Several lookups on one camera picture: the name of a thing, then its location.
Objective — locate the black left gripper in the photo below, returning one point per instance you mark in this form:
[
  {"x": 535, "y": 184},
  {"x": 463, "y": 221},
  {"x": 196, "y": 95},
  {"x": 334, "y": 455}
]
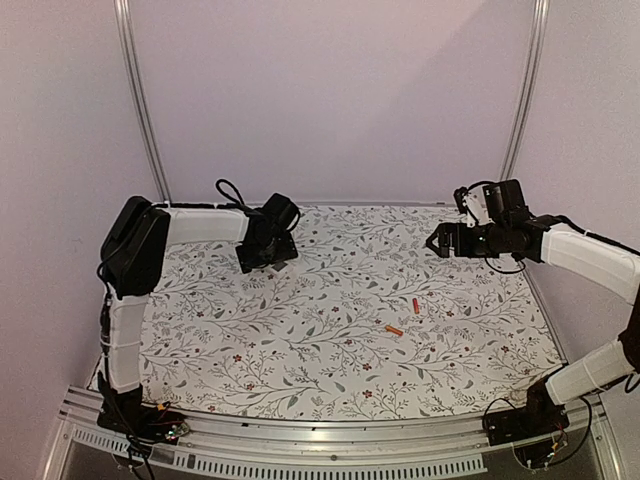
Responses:
[{"x": 249, "y": 261}]

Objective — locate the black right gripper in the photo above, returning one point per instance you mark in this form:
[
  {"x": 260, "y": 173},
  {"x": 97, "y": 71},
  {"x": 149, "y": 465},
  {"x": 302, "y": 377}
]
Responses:
[{"x": 454, "y": 240}]

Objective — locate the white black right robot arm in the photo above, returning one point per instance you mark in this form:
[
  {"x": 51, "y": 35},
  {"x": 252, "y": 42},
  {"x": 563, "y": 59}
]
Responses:
[{"x": 499, "y": 222}]

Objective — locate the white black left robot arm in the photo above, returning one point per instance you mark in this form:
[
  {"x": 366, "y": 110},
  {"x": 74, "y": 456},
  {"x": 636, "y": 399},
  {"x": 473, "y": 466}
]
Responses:
[{"x": 130, "y": 268}]

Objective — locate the floral patterned table mat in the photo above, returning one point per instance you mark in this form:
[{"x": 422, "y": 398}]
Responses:
[{"x": 311, "y": 344}]

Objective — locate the front aluminium rail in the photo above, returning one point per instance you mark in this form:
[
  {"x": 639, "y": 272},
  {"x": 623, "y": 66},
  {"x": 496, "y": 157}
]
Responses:
[{"x": 228, "y": 447}]

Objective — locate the right aluminium frame post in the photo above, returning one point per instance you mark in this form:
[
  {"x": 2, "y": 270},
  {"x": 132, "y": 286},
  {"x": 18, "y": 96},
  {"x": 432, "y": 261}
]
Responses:
[{"x": 526, "y": 94}]

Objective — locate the aluminium frame post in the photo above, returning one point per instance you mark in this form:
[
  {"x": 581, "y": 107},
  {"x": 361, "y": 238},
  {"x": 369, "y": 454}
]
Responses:
[
  {"x": 124, "y": 24},
  {"x": 526, "y": 94}
]

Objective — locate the left aluminium frame post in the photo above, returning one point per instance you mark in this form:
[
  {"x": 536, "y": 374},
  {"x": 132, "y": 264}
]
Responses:
[{"x": 124, "y": 24}]

